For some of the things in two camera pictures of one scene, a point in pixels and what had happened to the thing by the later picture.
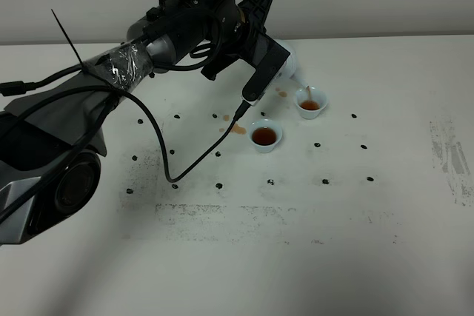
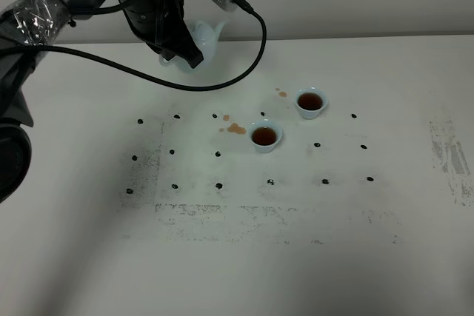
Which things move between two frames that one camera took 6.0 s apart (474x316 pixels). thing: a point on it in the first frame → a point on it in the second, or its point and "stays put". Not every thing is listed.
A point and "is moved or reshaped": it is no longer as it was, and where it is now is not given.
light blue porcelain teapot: [287, 69] is moved or reshaped
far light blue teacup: [310, 101] stays put
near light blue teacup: [264, 135] stays put
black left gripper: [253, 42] → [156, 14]
